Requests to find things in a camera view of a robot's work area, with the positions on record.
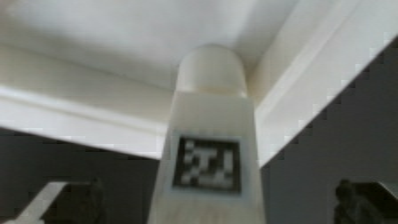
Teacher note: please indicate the white square table top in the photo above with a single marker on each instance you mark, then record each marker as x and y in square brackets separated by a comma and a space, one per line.
[92, 52]

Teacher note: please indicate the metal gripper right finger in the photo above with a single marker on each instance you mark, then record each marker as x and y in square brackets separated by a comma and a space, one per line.
[367, 203]

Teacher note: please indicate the white table leg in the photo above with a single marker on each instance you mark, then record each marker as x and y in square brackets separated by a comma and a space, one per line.
[209, 190]

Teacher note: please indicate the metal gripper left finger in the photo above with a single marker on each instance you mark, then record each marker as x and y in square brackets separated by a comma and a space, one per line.
[67, 204]

